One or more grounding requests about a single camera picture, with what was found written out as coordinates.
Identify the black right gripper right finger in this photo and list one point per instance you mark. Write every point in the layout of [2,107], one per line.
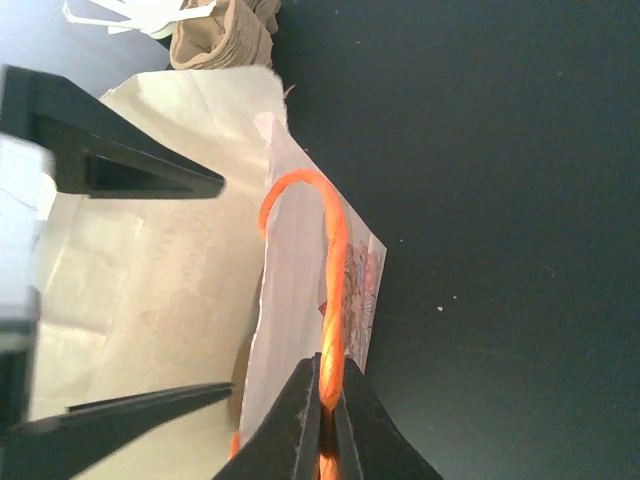
[369,445]

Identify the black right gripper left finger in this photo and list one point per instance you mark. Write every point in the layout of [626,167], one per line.
[286,445]

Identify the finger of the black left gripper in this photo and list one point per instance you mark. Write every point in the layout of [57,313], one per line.
[62,446]
[97,152]

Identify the cream bear-print paper bag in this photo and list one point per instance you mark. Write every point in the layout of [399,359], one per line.
[144,295]

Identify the white plastic stirrers bundle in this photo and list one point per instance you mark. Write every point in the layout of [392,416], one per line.
[156,19]

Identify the stacked brown pulp cup carriers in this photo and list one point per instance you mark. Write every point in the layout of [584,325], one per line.
[236,33]

